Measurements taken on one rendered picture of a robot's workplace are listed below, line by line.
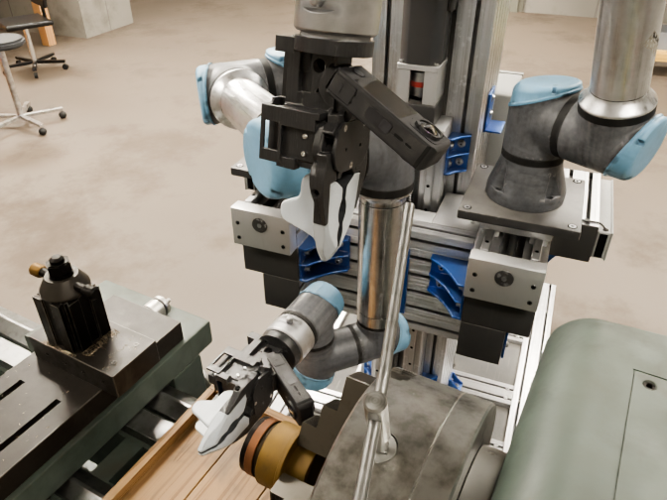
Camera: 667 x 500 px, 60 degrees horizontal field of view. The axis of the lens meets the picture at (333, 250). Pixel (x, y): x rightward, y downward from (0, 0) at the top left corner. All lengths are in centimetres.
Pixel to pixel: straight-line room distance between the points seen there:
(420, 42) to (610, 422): 80
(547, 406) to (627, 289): 249
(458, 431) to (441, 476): 6
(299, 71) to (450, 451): 39
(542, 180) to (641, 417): 58
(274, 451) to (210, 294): 212
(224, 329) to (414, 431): 205
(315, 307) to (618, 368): 47
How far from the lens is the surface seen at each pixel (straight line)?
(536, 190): 115
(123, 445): 116
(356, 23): 52
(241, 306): 274
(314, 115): 52
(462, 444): 62
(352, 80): 51
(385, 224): 91
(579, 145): 106
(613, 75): 99
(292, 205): 57
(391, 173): 85
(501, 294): 111
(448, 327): 135
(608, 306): 299
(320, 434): 74
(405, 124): 50
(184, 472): 104
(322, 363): 102
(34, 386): 114
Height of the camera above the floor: 172
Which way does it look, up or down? 34 degrees down
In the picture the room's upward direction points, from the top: straight up
